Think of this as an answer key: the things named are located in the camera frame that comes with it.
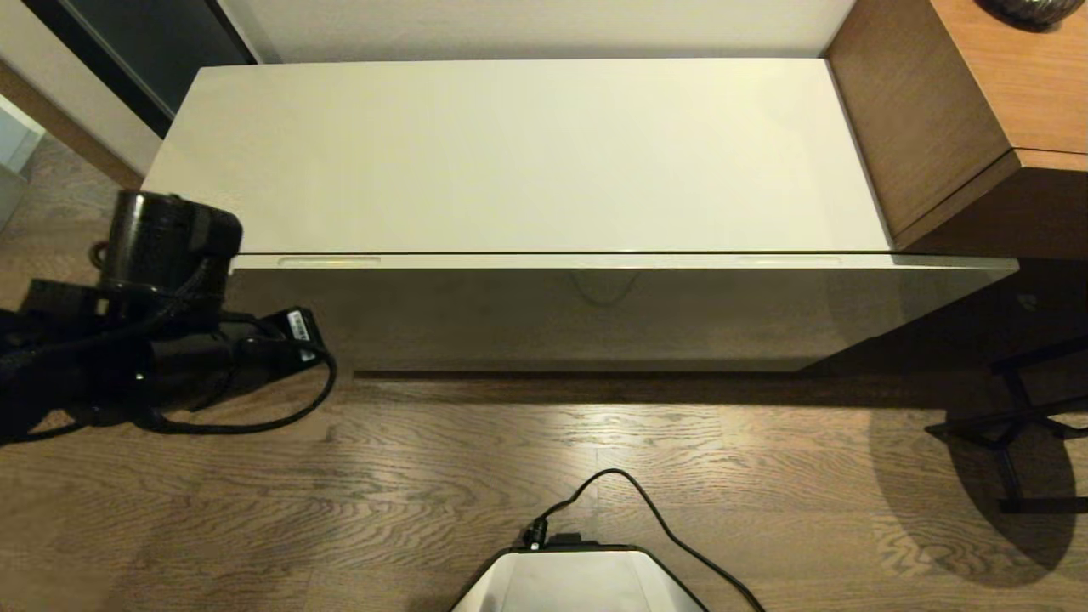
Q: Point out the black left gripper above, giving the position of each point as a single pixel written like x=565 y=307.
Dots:
x=285 y=344

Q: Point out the beige cabinet drawer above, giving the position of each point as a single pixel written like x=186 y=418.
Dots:
x=595 y=297

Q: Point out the silver black robot base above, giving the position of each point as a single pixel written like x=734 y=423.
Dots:
x=578 y=582

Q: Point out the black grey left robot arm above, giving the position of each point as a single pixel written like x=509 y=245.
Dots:
x=110 y=331

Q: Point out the beige glossy cabinet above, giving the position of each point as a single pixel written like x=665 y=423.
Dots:
x=510 y=161

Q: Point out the dark glass panel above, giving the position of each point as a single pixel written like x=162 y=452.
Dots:
x=144 y=51

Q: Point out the brown wooden desk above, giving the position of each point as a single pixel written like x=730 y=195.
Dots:
x=952 y=127

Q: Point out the black metal stand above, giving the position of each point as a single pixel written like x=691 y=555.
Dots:
x=1011 y=425

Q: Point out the dark round bowl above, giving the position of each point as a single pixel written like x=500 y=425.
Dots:
x=1028 y=10

